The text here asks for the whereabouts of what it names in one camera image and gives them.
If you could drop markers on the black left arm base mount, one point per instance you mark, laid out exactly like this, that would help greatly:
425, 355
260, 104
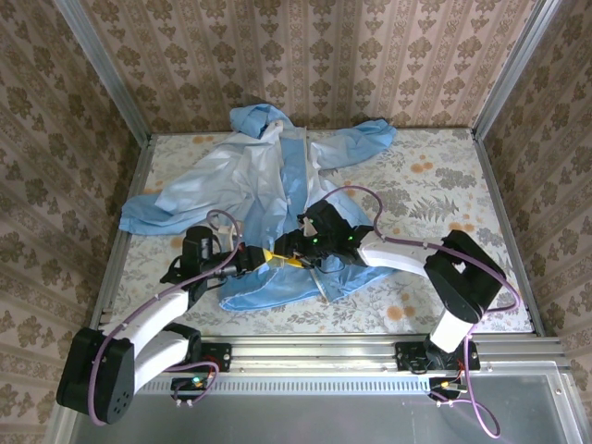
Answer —
217, 357

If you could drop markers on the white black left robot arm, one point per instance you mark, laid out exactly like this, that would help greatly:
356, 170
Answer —
157, 310

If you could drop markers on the grey metal cover sheet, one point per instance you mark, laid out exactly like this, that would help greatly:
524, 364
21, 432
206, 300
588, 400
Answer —
300, 421

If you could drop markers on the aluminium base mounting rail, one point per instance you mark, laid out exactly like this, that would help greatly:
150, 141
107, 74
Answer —
314, 353

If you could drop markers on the aluminium frame post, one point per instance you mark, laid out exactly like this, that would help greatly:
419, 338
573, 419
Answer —
513, 69
106, 74

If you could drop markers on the light blue zip jacket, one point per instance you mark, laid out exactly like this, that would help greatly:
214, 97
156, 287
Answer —
222, 176

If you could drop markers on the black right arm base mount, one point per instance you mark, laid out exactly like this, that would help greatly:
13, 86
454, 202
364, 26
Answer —
414, 357

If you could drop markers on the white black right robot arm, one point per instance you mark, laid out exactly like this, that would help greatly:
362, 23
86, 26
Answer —
393, 259

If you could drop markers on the aluminium table side rail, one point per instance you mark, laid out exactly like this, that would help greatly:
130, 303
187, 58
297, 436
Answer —
509, 222
125, 217

